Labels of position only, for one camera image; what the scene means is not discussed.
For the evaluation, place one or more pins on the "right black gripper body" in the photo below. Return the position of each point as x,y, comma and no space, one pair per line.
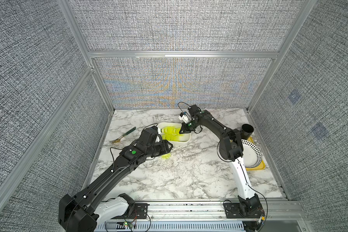
188,126

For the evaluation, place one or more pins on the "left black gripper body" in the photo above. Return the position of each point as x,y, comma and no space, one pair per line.
156,150

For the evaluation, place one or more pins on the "yellow shuttlecock four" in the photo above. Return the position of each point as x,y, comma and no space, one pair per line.
166,156

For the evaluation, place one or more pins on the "yellow shuttlecock two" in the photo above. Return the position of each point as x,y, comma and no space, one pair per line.
174,137

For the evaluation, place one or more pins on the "yellow shuttlecock one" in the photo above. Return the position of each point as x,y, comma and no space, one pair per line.
171,130

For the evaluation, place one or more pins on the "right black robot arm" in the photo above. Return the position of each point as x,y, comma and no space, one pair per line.
230,149

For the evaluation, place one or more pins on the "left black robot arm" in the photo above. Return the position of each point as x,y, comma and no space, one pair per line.
83,212

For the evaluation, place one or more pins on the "black mug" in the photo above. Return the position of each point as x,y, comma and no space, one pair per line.
246,131

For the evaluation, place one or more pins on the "black dotted white plate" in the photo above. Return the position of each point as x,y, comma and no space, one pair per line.
251,154

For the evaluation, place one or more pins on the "yellow tray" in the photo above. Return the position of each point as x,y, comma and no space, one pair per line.
262,166

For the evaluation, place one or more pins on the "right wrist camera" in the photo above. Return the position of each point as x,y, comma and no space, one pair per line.
188,113

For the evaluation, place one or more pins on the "green handled brush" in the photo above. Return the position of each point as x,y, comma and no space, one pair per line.
123,135

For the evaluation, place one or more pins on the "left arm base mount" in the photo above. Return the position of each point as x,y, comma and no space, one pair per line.
135,211

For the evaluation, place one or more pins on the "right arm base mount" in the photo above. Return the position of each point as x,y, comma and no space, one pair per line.
237,210

